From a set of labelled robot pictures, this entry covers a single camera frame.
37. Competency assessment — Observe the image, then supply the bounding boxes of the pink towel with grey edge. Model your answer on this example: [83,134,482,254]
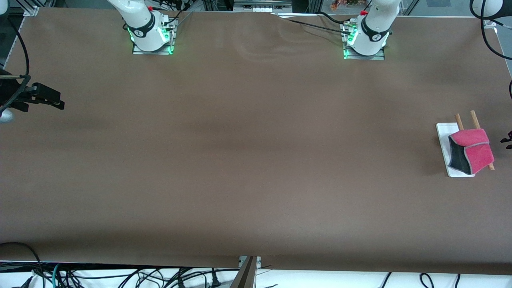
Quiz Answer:
[447,128,494,175]

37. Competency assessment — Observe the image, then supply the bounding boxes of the white rack with wooden bars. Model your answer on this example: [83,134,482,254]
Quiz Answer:
[436,110,495,178]

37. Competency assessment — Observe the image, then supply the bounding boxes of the red orange background object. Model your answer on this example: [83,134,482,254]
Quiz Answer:
[330,0,370,12]

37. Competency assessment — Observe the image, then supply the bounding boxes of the brown table cover sheet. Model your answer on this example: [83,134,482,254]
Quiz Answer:
[0,8,512,275]

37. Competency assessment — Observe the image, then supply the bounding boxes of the white power strip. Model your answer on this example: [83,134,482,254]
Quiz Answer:
[234,0,292,12]

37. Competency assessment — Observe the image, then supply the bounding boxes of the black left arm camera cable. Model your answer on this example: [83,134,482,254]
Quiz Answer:
[478,12,512,100]

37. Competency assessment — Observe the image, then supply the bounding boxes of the black looped floor cable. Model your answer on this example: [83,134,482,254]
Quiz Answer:
[0,242,44,288]

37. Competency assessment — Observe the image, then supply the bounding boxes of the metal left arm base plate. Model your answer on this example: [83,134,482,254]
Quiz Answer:
[342,22,386,60]

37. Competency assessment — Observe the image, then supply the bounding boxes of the black tangled floor cable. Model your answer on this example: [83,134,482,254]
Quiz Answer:
[60,267,176,288]

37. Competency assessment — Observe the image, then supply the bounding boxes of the short black table cable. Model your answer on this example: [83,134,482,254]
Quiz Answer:
[318,11,354,25]

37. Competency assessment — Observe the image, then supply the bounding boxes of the long black table cable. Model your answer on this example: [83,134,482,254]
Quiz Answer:
[276,14,354,36]

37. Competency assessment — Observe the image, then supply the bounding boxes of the black floor cable with plug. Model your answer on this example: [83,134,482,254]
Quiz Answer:
[176,269,240,288]

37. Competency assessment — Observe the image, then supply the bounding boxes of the metal table bracket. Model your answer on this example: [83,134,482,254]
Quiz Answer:
[230,256,262,288]

